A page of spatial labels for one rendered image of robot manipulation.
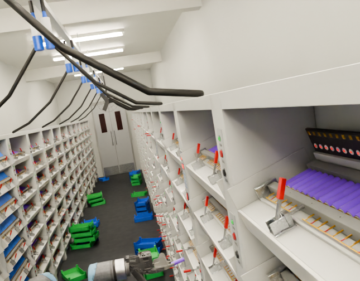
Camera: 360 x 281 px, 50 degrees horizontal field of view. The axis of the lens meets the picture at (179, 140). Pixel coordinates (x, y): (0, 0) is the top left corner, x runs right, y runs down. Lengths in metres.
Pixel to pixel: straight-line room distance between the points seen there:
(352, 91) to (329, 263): 0.26
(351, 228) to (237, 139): 0.34
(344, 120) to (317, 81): 0.37
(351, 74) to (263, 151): 0.49
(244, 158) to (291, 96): 0.36
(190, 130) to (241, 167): 0.70
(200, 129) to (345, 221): 1.00
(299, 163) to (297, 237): 0.26
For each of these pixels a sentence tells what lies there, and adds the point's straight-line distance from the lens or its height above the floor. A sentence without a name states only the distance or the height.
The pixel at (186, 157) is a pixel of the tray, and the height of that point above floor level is 1.53.
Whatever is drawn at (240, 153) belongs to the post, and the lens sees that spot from 0.81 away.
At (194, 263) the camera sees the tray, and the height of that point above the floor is 0.94.
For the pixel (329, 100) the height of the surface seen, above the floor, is 1.73.
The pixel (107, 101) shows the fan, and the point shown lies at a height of 2.05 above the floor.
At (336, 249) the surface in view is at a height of 1.52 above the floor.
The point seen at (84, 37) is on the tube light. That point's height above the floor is 2.86.
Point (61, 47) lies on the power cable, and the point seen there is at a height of 1.98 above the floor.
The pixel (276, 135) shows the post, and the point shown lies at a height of 1.65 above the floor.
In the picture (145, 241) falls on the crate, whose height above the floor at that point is 0.10.
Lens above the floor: 1.75
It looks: 5 degrees down
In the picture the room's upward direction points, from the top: 9 degrees counter-clockwise
